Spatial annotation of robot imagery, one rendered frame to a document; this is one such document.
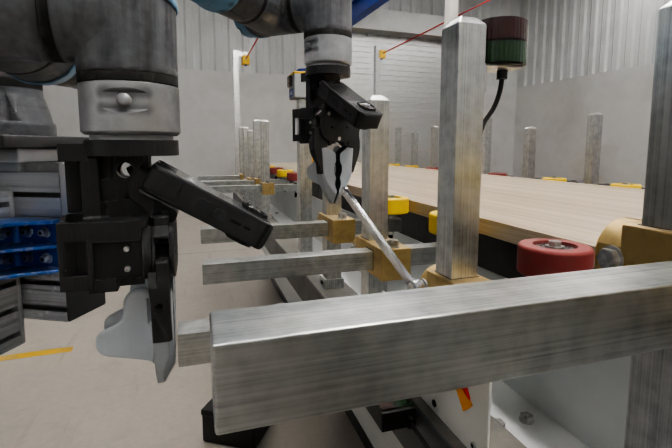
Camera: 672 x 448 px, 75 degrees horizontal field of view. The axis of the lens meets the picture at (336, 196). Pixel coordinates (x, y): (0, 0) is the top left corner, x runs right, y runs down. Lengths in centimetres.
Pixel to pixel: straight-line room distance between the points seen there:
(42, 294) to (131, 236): 55
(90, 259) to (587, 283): 33
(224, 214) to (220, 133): 807
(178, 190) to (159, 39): 12
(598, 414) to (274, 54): 838
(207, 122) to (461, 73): 801
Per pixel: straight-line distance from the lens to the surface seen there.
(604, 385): 70
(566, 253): 53
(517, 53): 54
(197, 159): 842
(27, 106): 95
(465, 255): 52
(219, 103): 848
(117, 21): 37
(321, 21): 69
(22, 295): 94
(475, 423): 53
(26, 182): 89
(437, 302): 18
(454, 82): 51
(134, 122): 36
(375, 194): 73
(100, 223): 37
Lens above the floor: 102
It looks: 6 degrees down
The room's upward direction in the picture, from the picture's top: straight up
